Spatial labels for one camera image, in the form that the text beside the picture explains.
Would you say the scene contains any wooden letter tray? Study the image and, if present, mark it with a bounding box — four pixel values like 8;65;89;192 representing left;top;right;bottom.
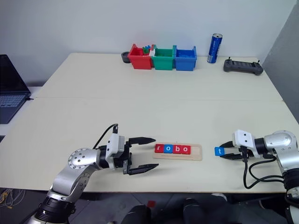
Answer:
152;143;203;161

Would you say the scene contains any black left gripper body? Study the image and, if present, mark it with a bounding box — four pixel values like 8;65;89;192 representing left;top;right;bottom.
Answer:
114;140;134;175

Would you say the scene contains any red plastic bin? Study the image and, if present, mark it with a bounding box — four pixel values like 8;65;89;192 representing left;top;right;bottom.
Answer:
128;43;154;70

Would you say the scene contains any blue plastic bin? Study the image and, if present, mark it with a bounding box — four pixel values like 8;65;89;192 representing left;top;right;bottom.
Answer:
173;45;197;71

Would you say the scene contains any dark rounded shape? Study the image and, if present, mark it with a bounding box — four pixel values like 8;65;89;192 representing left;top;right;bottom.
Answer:
183;197;208;224
121;203;153;224

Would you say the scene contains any green plastic bin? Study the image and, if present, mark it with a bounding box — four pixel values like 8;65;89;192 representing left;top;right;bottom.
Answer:
151;44;177;71

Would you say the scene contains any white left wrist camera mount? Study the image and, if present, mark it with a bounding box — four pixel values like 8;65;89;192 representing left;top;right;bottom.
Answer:
106;132;127;169

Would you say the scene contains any dark laptop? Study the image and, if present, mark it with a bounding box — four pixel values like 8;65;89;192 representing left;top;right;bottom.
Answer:
0;54;32;125

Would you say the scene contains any dark grey remote controller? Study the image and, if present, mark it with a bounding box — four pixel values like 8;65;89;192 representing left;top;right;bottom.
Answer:
223;56;264;77

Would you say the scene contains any black round tape roll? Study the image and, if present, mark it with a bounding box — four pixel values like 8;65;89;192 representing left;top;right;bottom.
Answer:
121;51;132;64

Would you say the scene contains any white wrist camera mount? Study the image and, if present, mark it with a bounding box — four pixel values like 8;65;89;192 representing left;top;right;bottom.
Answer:
106;132;127;169
232;129;260;157

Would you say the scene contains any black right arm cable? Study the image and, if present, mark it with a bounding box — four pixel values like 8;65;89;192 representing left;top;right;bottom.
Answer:
242;147;286;189

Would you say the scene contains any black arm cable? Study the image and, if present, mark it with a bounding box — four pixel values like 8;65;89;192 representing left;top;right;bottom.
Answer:
92;123;119;150
242;147;286;189

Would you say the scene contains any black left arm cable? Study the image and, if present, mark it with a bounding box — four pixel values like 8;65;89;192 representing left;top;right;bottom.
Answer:
92;123;119;150

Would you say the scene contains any bundle of floor cables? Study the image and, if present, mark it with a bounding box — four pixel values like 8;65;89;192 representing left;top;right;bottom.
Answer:
0;187;25;209

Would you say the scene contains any blue drink can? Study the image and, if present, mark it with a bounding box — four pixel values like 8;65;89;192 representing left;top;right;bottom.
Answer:
206;33;223;64

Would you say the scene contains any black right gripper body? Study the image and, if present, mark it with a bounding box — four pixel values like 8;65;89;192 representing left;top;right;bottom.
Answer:
229;140;256;162

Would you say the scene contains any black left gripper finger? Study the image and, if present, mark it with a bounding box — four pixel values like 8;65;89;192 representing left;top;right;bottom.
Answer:
128;137;157;147
127;163;160;176

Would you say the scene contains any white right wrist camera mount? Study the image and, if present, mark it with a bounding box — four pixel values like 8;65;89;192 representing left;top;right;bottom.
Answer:
232;129;260;157

